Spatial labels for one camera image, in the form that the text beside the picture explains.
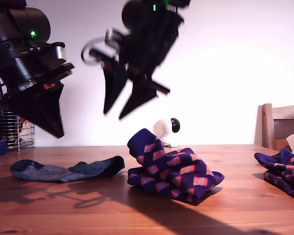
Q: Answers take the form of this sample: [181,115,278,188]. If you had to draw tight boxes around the white round security camera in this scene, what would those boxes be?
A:
[153,117,181,148]

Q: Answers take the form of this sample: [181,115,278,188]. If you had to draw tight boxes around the wooden chair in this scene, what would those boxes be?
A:
[254,103,294,152]

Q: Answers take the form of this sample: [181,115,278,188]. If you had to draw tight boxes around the thin black camera cable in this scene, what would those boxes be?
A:
[80,36,109,66]

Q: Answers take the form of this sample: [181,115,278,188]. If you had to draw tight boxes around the white paper napkins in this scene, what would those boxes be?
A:
[20,119,35,145]

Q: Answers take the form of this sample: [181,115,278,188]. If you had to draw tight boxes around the wire napkin rack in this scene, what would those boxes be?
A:
[16,117,36,152]

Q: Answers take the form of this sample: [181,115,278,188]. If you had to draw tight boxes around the brown cardboard box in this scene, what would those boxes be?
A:
[275,139,293,151]

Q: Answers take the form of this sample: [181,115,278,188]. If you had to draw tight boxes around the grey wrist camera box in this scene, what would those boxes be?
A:
[30,42,67,70]
[104,27,125,47]

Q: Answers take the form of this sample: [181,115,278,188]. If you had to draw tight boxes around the purple patterned sock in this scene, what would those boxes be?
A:
[254,147,294,202]
[126,128,225,204]

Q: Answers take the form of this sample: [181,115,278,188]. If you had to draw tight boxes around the grey dark-toed sock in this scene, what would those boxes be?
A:
[9,155,125,184]

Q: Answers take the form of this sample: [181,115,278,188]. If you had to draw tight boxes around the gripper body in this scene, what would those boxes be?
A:
[0,48,76,96]

